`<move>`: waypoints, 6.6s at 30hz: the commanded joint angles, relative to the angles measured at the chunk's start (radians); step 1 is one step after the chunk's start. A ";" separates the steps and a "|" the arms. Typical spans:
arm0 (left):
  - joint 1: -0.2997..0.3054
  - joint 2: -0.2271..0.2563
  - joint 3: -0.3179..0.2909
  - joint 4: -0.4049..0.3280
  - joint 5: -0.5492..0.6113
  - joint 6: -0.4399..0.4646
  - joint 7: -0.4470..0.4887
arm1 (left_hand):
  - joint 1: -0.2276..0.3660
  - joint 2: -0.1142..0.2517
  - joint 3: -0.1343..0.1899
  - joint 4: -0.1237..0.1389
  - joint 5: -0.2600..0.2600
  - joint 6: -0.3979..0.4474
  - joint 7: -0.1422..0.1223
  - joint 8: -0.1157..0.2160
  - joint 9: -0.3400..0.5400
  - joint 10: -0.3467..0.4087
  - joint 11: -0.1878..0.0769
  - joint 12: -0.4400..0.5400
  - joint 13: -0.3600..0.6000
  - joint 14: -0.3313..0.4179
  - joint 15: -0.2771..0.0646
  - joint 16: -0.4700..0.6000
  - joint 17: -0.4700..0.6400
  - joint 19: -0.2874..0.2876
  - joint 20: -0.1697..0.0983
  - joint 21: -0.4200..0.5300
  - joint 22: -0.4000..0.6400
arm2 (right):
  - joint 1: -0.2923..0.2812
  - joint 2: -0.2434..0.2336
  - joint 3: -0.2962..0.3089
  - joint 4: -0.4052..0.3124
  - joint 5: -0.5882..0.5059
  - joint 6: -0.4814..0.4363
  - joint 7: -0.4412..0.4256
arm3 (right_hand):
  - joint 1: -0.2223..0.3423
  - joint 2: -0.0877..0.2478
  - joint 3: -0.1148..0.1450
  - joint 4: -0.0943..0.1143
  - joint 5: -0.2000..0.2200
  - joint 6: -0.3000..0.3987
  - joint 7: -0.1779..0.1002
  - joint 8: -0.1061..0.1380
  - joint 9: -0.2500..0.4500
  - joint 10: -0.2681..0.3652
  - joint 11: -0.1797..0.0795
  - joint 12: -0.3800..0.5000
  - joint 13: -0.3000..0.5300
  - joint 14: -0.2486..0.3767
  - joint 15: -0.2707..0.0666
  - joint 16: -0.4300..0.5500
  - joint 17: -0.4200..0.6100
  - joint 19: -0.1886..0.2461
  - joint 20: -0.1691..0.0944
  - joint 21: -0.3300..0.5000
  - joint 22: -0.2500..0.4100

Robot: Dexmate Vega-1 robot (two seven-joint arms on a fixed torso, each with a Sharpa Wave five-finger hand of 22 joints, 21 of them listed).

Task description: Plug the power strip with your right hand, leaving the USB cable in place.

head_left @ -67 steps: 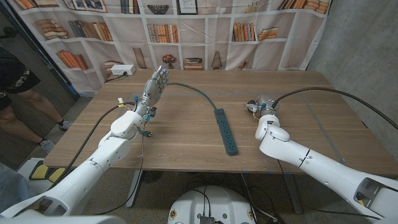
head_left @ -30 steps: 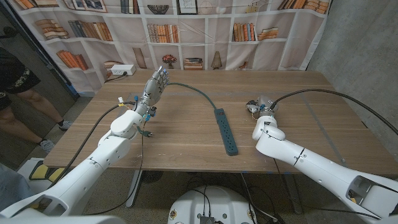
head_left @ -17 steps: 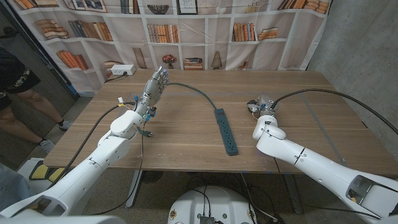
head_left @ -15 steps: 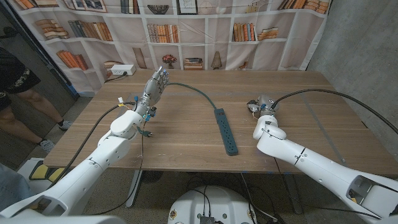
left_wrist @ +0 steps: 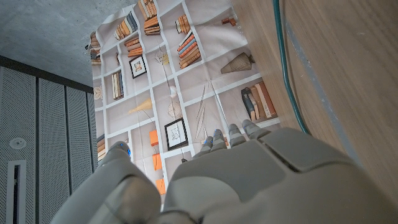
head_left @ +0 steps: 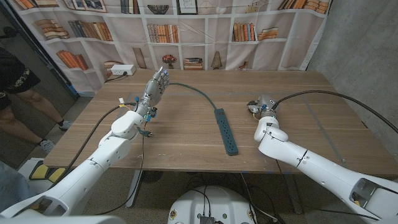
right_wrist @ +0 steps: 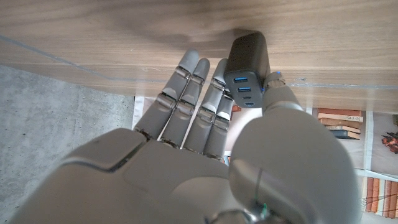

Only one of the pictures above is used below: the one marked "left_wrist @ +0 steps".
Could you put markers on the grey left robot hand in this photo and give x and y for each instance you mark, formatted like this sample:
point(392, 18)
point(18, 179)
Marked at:
point(248, 180)

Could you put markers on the printed bookshelf backdrop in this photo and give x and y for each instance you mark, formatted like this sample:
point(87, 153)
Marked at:
point(192, 90)

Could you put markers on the round white ceiling fixture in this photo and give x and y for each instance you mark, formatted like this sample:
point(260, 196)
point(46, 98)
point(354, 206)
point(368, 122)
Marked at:
point(17, 143)

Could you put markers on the rectangular white ceiling slot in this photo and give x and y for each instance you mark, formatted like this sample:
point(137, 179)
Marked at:
point(9, 193)

